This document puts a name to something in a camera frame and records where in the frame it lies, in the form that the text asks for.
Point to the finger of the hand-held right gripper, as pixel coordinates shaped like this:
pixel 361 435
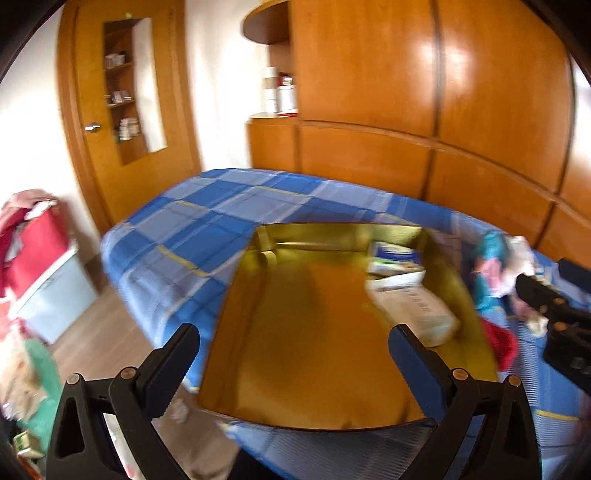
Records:
pixel 535 290
pixel 575 274

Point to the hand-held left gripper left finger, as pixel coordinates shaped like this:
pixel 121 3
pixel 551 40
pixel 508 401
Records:
pixel 184 350

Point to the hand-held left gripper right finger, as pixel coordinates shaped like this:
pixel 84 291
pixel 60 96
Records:
pixel 413 364

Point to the red soft item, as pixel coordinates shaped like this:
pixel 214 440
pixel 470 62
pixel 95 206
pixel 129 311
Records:
pixel 501 344

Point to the teal cloth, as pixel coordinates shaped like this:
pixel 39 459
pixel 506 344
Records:
pixel 489 244

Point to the gold-lined dark box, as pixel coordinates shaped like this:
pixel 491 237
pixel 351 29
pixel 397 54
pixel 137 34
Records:
pixel 300 346

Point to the cream cloth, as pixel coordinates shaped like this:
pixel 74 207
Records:
pixel 538 323

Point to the white sock teal cuff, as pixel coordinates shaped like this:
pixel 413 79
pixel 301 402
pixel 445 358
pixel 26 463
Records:
pixel 519 258

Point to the pink towel roll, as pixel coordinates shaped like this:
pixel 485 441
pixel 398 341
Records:
pixel 491 273

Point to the large white packet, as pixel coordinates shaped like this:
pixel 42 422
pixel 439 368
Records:
pixel 415 309

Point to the crumpled white paper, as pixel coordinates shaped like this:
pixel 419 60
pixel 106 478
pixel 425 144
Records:
pixel 178 410

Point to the blue white packet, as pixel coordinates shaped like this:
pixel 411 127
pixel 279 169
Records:
pixel 392 258

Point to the blue plaid bed blanket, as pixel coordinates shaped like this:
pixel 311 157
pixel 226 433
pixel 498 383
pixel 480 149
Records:
pixel 194 221

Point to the white storage bin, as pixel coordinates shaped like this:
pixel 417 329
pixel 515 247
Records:
pixel 57 295

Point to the green bag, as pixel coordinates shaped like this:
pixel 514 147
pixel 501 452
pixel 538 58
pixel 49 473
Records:
pixel 41 401

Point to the beige patterned bag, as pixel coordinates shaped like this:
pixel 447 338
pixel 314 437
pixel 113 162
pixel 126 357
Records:
pixel 16 369

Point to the pink cloth pile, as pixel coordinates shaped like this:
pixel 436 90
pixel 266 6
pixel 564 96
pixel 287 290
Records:
pixel 25 198

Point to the small containers cluster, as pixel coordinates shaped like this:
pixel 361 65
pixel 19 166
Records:
pixel 128 129
pixel 119 97
pixel 115 59

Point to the wooden wardrobe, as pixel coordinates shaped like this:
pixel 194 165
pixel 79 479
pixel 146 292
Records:
pixel 415 92

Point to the white box stack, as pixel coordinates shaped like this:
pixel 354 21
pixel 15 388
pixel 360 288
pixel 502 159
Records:
pixel 271 90

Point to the white jars on shelf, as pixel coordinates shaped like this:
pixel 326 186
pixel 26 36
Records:
pixel 288 94

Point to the wooden door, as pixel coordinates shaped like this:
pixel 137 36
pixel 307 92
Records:
pixel 87 69

